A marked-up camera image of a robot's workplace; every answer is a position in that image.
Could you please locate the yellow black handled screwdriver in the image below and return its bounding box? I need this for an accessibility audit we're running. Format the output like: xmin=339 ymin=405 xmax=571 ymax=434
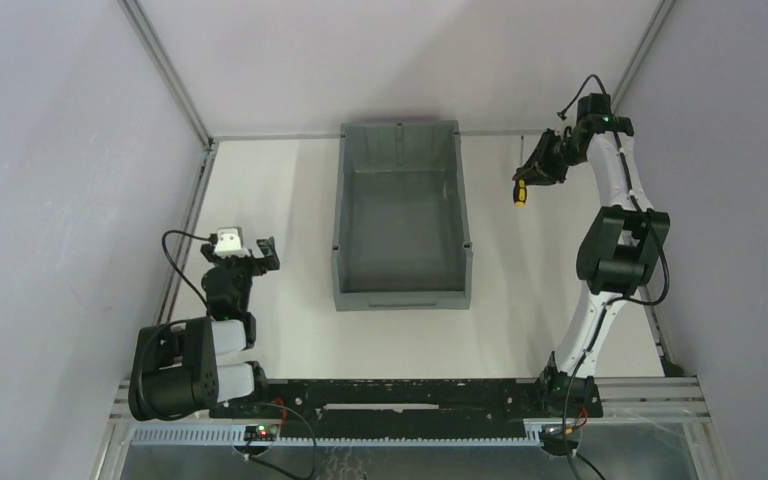
xmin=513 ymin=179 xmax=527 ymax=207

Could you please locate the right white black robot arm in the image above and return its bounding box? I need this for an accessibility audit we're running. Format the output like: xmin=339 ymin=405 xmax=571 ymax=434
xmin=512 ymin=113 xmax=670 ymax=419

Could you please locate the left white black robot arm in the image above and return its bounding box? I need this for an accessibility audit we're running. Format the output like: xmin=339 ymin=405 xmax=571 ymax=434
xmin=128 ymin=229 xmax=280 ymax=421

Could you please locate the grey plastic storage bin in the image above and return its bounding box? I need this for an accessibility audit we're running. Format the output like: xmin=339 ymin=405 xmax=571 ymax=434
xmin=331 ymin=119 xmax=473 ymax=311

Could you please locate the small green red circuit board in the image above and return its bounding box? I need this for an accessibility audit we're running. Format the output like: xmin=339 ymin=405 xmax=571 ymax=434
xmin=244 ymin=424 xmax=280 ymax=443

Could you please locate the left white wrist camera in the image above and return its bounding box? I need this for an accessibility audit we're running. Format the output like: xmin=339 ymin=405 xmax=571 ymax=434
xmin=214 ymin=226 xmax=251 ymax=258

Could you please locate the left black camera cable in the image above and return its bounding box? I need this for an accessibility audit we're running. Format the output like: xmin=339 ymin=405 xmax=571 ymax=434
xmin=160 ymin=229 xmax=220 ymax=313

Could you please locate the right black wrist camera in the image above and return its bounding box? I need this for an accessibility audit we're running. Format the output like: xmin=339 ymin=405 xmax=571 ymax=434
xmin=576 ymin=93 xmax=613 ymax=122

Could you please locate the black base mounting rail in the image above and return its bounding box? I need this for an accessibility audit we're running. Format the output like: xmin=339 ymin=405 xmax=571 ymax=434
xmin=209 ymin=378 xmax=604 ymax=441

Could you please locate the grey slotted cable duct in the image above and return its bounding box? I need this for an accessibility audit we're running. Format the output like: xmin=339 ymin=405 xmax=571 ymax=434
xmin=128 ymin=423 xmax=544 ymax=447

